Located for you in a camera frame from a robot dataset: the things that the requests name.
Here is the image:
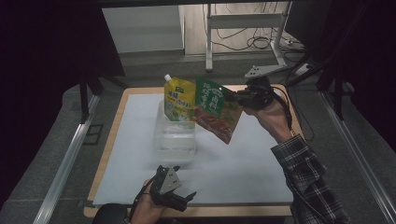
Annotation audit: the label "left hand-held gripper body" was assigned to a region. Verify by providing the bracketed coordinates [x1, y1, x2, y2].
[149, 164, 189, 208]

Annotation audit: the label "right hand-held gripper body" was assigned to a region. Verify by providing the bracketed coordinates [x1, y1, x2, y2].
[241, 64, 289, 110]

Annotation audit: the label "green and red seasoning packet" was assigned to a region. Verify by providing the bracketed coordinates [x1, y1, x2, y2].
[193, 77, 244, 145]

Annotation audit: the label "clear plastic container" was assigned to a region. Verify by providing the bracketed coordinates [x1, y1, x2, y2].
[152, 99, 197, 163]

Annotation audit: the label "yellow spout pouch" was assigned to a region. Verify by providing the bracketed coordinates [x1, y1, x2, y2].
[163, 74, 197, 123]

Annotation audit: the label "person's right hand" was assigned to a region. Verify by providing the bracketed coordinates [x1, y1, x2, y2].
[244, 99, 293, 145]

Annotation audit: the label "person's left hand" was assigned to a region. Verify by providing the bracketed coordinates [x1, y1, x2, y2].
[130, 180, 169, 224]

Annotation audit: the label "white power strip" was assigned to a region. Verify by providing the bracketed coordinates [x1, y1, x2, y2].
[293, 63, 313, 77]

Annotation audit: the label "person's dark leg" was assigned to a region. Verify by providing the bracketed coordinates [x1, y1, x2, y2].
[92, 203, 129, 224]

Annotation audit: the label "black stand leg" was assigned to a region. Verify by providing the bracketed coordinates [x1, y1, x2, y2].
[317, 62, 353, 121]
[78, 74, 105, 124]

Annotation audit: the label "white panel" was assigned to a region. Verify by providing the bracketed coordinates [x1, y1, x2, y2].
[102, 5, 186, 54]

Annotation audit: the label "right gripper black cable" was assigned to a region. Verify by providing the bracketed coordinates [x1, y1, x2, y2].
[270, 85, 294, 132]

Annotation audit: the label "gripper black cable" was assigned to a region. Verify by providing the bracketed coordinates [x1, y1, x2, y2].
[270, 85, 294, 132]
[129, 176, 157, 220]

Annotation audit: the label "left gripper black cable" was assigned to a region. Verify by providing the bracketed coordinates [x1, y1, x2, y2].
[129, 176, 157, 220]

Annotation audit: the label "black floor cables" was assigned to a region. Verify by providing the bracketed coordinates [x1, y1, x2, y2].
[214, 27, 307, 53]

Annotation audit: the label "white metal desk frame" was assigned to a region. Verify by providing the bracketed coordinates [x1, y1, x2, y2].
[205, 2, 289, 73]

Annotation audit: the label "aluminium rail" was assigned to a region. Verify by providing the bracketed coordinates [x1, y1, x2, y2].
[320, 91, 396, 224]
[32, 94, 101, 224]

